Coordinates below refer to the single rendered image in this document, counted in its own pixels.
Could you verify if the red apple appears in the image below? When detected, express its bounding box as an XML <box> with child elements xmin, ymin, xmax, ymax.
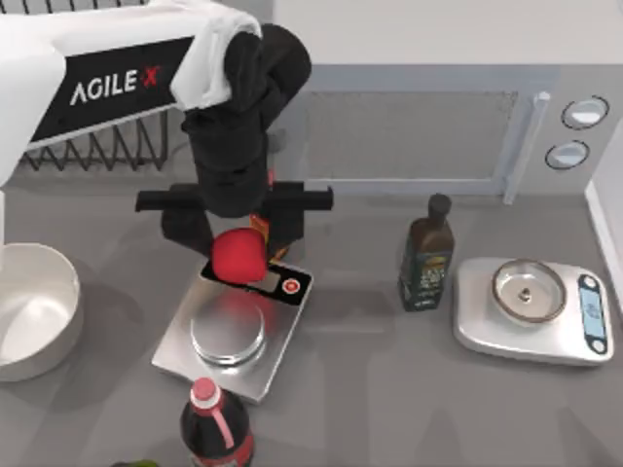
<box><xmin>209</xmin><ymin>228</ymin><xmax>270</xmax><ymax>284</ymax></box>

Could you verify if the square silver kitchen scale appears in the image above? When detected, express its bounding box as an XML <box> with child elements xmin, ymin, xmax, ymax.
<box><xmin>151</xmin><ymin>257</ymin><xmax>314</xmax><ymax>405</ymax></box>

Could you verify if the microwave door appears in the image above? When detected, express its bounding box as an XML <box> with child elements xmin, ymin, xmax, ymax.
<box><xmin>295</xmin><ymin>89</ymin><xmax>520</xmax><ymax>185</ymax></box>

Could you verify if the dark green oil bottle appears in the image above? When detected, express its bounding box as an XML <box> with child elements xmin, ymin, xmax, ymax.
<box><xmin>397</xmin><ymin>193</ymin><xmax>457</xmax><ymax>313</ymax></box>

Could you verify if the white bowl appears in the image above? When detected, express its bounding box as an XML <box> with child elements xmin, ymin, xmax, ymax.
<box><xmin>0</xmin><ymin>242</ymin><xmax>82</xmax><ymax>383</ymax></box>

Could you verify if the pale microwave oven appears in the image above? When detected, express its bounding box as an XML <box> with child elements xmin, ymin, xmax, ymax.
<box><xmin>271</xmin><ymin>0</ymin><xmax>623</xmax><ymax>206</ymax></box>

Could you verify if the dark soda bottle red cap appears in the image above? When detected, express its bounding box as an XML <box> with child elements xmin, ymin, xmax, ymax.
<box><xmin>178</xmin><ymin>377</ymin><xmax>256</xmax><ymax>467</ymax></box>

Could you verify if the rounded silver kitchen scale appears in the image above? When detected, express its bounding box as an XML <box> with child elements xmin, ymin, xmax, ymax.
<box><xmin>452</xmin><ymin>256</ymin><xmax>616</xmax><ymax>368</ymax></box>

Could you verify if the microwave knob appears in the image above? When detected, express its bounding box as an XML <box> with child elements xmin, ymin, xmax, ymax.
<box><xmin>544</xmin><ymin>139</ymin><xmax>592</xmax><ymax>171</ymax></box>
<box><xmin>561</xmin><ymin>95</ymin><xmax>611</xmax><ymax>131</ymax></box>

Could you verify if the black wire rack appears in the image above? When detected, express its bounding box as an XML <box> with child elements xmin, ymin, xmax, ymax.
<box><xmin>18</xmin><ymin>102</ymin><xmax>170</xmax><ymax>173</ymax></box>

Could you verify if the microwave door handle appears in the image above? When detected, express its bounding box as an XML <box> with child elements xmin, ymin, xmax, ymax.
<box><xmin>502</xmin><ymin>91</ymin><xmax>552</xmax><ymax>206</ymax></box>

